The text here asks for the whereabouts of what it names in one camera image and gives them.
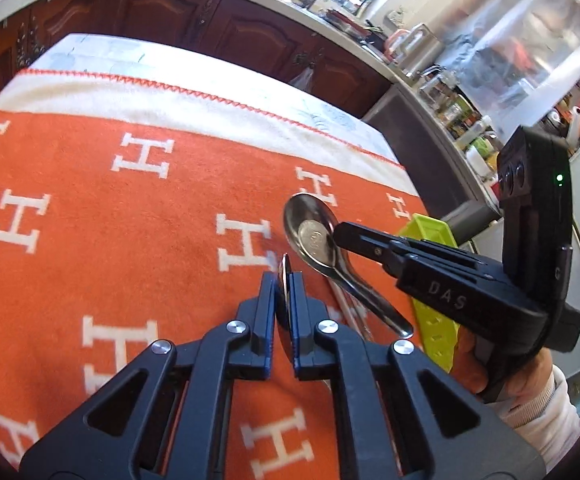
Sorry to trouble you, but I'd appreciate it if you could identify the large steel soup spoon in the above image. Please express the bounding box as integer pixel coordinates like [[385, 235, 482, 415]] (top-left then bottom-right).
[[282, 192, 415, 339]]

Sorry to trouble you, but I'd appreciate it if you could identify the person's right hand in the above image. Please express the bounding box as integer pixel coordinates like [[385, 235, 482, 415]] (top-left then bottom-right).
[[450, 326, 554, 405]]

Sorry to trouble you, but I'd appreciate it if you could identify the steel electric kettle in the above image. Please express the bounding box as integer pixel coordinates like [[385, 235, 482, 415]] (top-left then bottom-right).
[[384, 23, 445, 82]]

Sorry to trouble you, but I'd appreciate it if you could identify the grey storage cabinet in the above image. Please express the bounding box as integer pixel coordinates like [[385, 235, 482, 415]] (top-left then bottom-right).
[[363, 81, 502, 243]]

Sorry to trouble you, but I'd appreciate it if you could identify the orange H-pattern table cloth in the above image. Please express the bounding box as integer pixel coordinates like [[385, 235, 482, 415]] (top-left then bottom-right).
[[0, 67, 431, 480]]

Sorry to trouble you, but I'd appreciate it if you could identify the green plastic utensil tray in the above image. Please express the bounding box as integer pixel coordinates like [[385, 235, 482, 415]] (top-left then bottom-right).
[[396, 212, 462, 375]]

